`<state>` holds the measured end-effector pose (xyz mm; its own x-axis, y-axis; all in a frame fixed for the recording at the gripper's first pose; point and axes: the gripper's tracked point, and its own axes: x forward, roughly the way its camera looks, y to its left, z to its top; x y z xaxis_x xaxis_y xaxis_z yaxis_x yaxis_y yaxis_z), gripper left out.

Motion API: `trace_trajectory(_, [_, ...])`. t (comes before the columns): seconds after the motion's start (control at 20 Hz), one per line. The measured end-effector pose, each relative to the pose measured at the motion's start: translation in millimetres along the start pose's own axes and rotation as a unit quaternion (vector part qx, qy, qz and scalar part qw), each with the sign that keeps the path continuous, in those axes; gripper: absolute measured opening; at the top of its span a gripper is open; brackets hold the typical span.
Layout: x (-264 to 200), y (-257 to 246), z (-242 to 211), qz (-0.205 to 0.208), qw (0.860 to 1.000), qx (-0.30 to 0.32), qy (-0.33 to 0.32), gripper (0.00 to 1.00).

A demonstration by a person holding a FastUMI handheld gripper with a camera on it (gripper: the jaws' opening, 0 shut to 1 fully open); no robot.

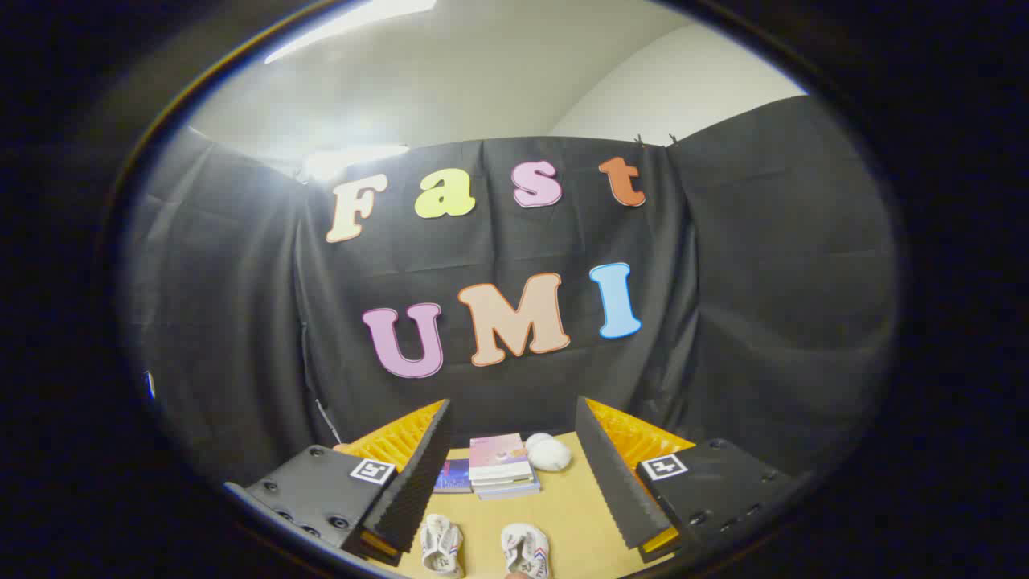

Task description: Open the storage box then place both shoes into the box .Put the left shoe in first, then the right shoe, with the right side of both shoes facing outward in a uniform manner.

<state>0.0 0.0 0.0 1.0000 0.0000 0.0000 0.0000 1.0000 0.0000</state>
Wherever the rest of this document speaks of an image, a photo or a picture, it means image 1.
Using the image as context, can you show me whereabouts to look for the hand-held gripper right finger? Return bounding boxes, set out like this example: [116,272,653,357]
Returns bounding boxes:
[574,396,805,564]

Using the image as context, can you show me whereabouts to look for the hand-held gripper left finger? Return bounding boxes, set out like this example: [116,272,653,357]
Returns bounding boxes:
[225,398,453,568]

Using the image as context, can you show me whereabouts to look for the white canvas shoe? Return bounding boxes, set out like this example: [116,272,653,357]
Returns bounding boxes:
[501,524,551,579]
[420,515,465,578]

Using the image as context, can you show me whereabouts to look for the white plush ball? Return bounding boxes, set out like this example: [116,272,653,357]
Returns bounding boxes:
[524,433,573,472]

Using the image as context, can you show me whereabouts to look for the pink cover book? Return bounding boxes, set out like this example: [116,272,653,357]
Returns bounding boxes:
[469,434,534,483]

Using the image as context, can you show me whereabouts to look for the pale blue cover book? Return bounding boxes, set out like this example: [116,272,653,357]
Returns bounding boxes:
[477,482,542,501]

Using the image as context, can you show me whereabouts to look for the black backdrop cloth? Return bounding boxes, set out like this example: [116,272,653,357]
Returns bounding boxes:
[121,96,901,491]

